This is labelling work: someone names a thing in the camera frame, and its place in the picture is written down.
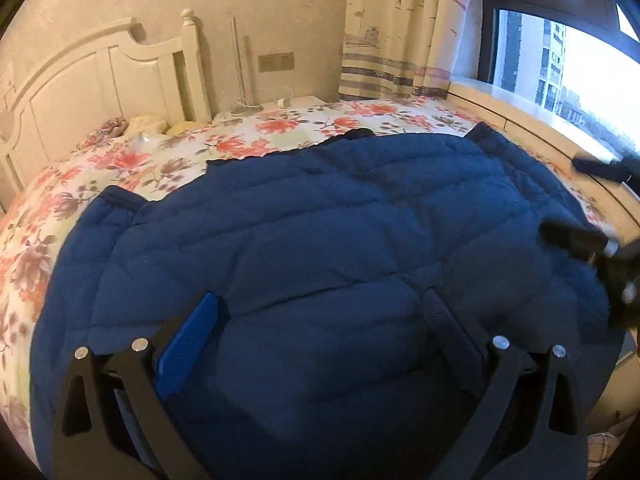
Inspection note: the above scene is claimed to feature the white stand lamp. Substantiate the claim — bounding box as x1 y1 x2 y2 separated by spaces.
229 14 264 117

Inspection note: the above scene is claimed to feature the navy blue puffer jacket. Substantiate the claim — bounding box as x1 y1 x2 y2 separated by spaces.
30 124 624 479

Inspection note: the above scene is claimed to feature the dark framed window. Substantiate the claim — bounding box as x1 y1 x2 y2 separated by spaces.
478 0 639 158

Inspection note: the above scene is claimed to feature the floral bed quilt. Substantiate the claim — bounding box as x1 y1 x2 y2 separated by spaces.
0 95 612 461

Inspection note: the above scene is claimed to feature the white charger on table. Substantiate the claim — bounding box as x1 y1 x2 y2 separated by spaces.
272 86 294 110

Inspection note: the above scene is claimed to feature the patterned purple pillow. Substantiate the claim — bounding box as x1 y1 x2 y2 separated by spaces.
84 117 128 146

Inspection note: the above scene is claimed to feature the patterned window curtain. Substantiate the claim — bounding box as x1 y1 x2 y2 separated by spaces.
338 0 471 100

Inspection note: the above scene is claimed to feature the white bedside table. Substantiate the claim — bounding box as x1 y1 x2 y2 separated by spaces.
212 96 326 124

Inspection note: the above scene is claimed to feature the white wooden headboard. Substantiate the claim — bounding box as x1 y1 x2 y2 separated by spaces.
1 9 212 209

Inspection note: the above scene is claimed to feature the wall socket panel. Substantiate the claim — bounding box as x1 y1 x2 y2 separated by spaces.
257 52 295 74

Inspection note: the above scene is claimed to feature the cream pillow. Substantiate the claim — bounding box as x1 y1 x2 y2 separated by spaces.
122 115 169 138

